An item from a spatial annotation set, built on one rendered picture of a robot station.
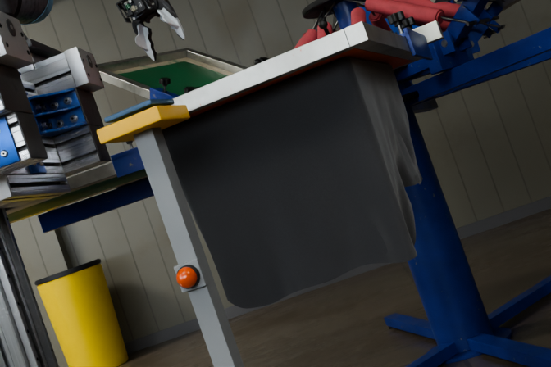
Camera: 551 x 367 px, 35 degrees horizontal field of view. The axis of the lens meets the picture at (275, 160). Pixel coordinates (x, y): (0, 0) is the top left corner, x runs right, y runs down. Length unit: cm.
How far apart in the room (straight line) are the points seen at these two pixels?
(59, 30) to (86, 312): 207
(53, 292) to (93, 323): 33
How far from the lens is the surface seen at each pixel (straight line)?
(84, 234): 648
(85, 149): 205
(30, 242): 649
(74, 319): 596
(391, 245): 176
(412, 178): 201
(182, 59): 425
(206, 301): 159
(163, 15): 208
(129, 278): 642
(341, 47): 166
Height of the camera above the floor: 74
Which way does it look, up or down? 2 degrees up
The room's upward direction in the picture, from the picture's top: 20 degrees counter-clockwise
